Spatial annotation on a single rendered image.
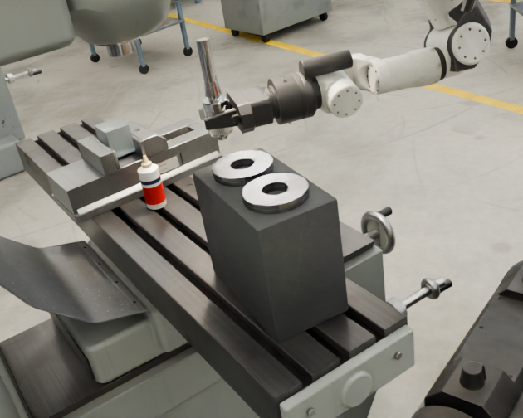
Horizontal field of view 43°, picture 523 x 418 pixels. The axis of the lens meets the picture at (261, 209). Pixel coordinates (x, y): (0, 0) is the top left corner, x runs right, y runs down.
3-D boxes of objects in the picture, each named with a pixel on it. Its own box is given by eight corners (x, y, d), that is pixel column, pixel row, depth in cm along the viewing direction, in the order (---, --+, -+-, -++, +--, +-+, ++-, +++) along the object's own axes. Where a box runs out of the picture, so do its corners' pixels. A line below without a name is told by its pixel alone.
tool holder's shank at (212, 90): (204, 99, 122) (192, 39, 117) (221, 94, 123) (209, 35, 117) (207, 104, 120) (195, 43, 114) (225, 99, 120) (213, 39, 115)
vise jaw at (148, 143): (143, 133, 147) (139, 117, 145) (168, 148, 138) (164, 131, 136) (119, 143, 144) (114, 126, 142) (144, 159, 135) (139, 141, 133)
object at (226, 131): (206, 130, 126) (200, 103, 123) (230, 124, 127) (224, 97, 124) (212, 138, 122) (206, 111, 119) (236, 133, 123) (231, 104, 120)
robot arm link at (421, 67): (377, 93, 133) (463, 73, 137) (398, 96, 124) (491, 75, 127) (369, 39, 131) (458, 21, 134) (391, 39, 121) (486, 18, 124)
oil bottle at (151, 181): (161, 197, 134) (149, 148, 129) (170, 204, 131) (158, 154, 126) (144, 205, 133) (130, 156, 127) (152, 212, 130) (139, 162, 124)
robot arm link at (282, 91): (222, 79, 126) (281, 65, 128) (231, 125, 131) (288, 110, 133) (237, 99, 116) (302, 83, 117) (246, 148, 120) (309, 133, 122)
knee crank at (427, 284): (441, 281, 170) (440, 262, 167) (459, 291, 165) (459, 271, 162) (377, 320, 161) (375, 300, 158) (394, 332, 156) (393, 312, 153)
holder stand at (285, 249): (276, 245, 113) (260, 138, 103) (349, 310, 96) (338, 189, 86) (213, 271, 109) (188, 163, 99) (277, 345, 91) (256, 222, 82)
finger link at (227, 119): (202, 115, 120) (236, 108, 120) (206, 132, 121) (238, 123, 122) (204, 119, 118) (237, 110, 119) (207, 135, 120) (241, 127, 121)
